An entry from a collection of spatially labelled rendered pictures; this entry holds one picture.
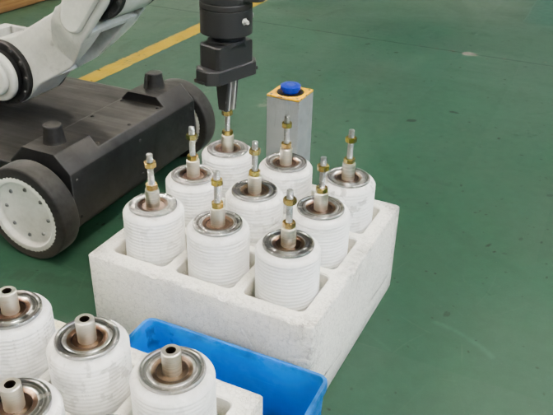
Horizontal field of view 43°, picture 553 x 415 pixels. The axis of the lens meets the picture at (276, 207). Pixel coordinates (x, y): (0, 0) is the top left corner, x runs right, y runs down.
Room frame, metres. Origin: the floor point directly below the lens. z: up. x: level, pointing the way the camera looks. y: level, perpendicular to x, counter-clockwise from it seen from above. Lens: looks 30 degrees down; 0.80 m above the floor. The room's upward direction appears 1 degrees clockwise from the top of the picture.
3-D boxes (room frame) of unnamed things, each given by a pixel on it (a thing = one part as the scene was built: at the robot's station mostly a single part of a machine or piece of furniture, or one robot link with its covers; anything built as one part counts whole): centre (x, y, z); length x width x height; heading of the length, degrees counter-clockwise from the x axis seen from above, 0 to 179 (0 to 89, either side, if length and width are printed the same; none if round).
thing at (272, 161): (1.11, -0.01, 0.25); 0.08 x 0.08 x 0.01
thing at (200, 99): (1.66, 0.26, 0.10); 0.20 x 0.05 x 0.20; 65
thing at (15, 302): (0.68, 0.33, 0.26); 0.02 x 0.02 x 0.03
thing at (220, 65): (1.16, 0.09, 0.45); 0.13 x 0.10 x 0.12; 139
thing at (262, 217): (1.01, 0.04, 0.16); 0.10 x 0.10 x 0.18
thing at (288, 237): (0.85, -0.02, 0.26); 0.02 x 0.02 x 0.03
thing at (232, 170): (1.16, 0.09, 0.16); 0.10 x 0.10 x 0.18
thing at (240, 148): (1.16, 0.09, 0.25); 0.08 x 0.08 x 0.01
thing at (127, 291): (1.01, 0.04, 0.09); 0.39 x 0.39 x 0.18; 64
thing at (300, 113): (1.30, -0.02, 0.16); 0.07 x 0.07 x 0.31; 64
